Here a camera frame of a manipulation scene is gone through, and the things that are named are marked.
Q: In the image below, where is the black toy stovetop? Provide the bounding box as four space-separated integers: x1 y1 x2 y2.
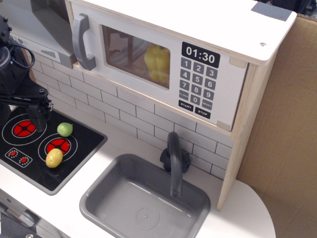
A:
0 108 107 195

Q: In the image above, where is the green toy lime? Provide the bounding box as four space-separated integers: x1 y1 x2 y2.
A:
57 122 73 137

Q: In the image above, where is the grey range hood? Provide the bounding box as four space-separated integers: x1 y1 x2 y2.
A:
0 0 77 69

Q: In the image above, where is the yellow toy potato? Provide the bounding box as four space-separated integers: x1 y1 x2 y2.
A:
46 148 63 168

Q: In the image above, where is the grey tape patch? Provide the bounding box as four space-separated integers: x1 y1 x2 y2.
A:
251 2 292 21

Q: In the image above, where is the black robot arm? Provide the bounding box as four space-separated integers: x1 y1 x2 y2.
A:
0 16 53 132

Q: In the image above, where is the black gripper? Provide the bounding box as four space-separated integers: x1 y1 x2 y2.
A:
0 79 53 132

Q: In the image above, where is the grey plastic sink basin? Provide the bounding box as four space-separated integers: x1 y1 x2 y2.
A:
80 154 211 238

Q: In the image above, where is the white wooden microwave cabinet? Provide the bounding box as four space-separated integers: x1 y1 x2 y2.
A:
66 0 296 210

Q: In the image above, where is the brown cardboard panel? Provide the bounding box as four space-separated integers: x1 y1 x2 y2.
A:
238 15 317 238

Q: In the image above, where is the yellow toy bell pepper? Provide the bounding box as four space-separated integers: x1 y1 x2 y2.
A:
144 44 170 87

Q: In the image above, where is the dark grey toy faucet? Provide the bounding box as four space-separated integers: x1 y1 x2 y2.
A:
160 132 191 198

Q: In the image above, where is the white toy microwave door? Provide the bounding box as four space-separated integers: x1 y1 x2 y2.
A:
71 2 248 131

